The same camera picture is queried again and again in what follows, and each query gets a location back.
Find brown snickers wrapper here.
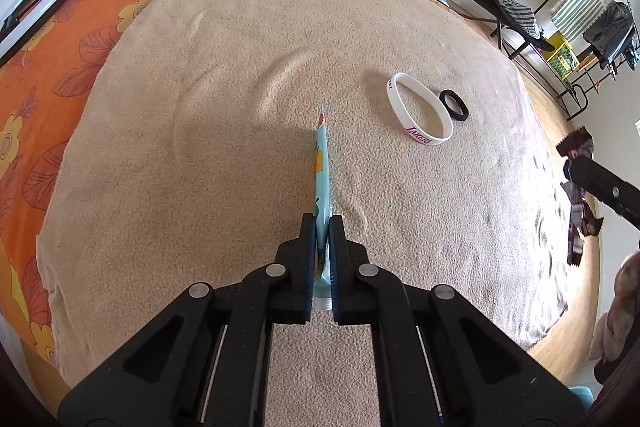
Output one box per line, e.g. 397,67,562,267
555,127,603,267

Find light blue cosmetic tube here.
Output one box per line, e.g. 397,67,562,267
312,112,332,311

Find gloved right hand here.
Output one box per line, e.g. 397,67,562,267
588,251,639,385

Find yellow green crate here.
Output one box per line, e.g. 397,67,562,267
542,31,579,80

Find beige fleece blanket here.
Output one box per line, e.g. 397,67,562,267
37,0,584,426

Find white silicone wristband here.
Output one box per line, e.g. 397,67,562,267
386,72,454,146

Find black clothes drying rack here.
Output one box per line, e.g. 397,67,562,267
506,0,639,121

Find striped garment on chair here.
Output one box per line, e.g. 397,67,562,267
497,0,541,38

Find orange floral bed sheet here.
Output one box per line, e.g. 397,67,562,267
0,0,442,368

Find black hair tie ring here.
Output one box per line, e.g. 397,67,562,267
438,89,471,122

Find white ring light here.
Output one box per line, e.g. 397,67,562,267
1,0,65,65

